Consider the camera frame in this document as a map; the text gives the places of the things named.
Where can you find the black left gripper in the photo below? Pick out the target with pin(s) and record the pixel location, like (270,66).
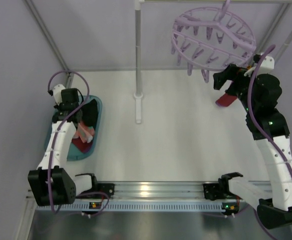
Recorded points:
(91,113)

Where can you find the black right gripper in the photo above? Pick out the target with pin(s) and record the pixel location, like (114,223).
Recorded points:
(230,77)

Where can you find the maroon purple sock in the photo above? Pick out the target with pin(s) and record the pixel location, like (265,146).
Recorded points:
(225,100)
(83,147)

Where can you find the pink patterned sock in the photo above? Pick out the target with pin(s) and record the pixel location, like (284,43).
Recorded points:
(84,133)

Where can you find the lilac round clip hanger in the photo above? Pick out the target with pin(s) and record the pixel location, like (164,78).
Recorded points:
(210,38)

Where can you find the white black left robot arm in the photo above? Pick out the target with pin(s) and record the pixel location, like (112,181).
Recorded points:
(52,170)

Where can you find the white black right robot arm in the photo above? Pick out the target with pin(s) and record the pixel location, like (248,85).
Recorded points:
(271,135)

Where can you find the teal transparent plastic bin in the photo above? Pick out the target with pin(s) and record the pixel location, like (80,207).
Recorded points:
(75,124)

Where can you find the white grey rack pole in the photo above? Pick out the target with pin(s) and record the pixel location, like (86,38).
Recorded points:
(138,95)

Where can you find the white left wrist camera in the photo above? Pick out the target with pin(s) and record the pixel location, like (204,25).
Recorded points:
(56,93)

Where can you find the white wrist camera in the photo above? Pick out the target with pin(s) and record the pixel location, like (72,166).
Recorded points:
(56,93)
(262,63)

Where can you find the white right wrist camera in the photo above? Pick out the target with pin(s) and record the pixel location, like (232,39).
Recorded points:
(262,63)

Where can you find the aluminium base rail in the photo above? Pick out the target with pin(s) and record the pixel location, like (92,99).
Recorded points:
(137,190)

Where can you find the grey slotted cable duct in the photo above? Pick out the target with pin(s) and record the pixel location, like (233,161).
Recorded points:
(139,206)

